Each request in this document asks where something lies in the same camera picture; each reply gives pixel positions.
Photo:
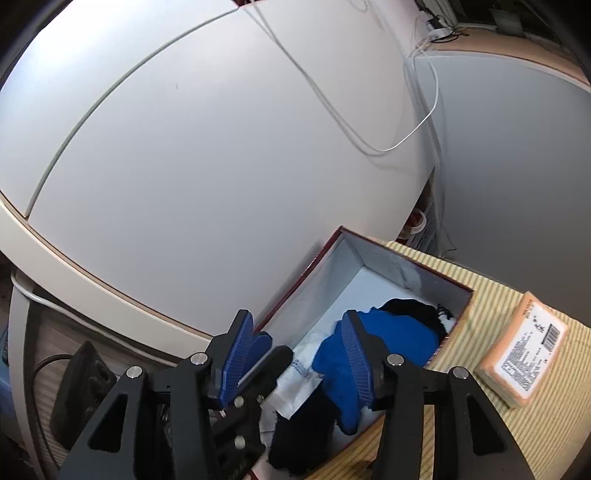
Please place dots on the white cabinet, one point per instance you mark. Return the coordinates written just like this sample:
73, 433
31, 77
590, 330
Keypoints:
184, 161

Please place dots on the white power strip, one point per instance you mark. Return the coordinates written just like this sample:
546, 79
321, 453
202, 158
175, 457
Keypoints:
438, 31

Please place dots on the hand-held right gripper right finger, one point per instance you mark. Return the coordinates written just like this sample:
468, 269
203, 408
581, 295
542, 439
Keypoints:
355, 364

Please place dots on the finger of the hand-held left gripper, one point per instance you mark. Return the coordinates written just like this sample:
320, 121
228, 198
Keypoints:
262, 342
274, 367

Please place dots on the black knit cloth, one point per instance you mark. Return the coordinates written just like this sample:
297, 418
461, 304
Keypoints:
415, 311

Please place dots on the wooden windowsill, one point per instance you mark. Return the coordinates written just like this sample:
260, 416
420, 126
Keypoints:
517, 46

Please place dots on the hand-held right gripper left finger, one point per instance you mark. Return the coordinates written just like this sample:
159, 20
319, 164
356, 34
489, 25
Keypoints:
235, 357

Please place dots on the blue fleece cloth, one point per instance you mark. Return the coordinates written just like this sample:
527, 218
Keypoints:
397, 337

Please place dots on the orange wrapped packet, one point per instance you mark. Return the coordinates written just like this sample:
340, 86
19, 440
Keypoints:
508, 369

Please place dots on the white plastic packet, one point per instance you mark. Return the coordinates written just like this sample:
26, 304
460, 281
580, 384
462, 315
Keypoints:
300, 383

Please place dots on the red and white container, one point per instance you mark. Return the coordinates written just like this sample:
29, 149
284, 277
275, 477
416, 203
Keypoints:
413, 221

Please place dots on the dark red cardboard box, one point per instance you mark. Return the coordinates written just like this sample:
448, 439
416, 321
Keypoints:
392, 263

